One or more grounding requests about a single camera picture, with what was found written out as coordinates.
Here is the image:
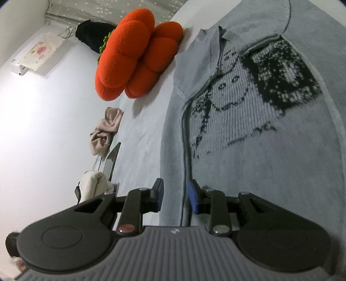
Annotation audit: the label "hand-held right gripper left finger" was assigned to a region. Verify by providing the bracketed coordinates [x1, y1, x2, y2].
[73, 177, 165, 235]

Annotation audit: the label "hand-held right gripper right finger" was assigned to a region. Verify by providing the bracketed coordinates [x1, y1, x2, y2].
[187, 178, 282, 237]

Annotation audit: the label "grey knit sweater cat print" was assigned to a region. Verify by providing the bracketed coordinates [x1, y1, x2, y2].
[159, 0, 346, 244]

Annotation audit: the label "laptop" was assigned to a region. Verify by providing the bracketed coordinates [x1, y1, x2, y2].
[93, 142, 122, 181]

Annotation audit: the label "cream crumpled cloth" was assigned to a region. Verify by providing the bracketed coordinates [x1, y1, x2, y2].
[80, 171, 117, 203]

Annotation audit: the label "beige crumpled cloth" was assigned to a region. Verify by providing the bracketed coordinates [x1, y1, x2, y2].
[90, 107, 124, 156]

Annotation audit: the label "orange pumpkin plush cushion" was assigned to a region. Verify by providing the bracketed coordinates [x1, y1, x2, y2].
[95, 8, 184, 101]

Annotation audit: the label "person's head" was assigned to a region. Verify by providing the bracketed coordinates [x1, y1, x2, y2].
[5, 232, 27, 272]

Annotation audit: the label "black cloth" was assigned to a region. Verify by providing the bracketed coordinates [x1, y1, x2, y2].
[75, 19, 117, 54]

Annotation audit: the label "grey curtain white dots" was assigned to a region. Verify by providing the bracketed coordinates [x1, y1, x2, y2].
[45, 0, 187, 25]

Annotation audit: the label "wall air conditioner with cover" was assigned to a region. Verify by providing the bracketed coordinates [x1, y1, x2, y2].
[11, 32, 65, 77]

